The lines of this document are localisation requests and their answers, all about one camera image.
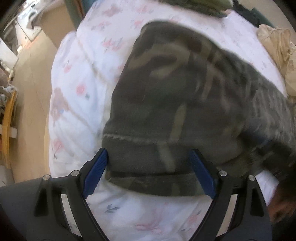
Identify yellow wooden rack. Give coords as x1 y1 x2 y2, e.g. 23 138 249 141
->
1 90 18 169

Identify white cabinet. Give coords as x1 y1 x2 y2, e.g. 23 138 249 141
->
40 2 75 48

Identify white floral bed sheet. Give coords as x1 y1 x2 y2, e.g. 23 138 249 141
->
49 1 285 240

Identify folded olive green clothes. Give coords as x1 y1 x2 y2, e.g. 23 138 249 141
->
159 0 234 18

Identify dark clothes pile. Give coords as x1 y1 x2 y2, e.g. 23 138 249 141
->
233 0 275 28

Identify camouflage pants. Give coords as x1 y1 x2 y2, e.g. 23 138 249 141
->
102 22 295 196

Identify teal orange blanket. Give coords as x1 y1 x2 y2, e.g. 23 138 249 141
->
64 0 95 29

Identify cream crumpled blanket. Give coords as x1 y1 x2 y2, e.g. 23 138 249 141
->
256 24 296 102

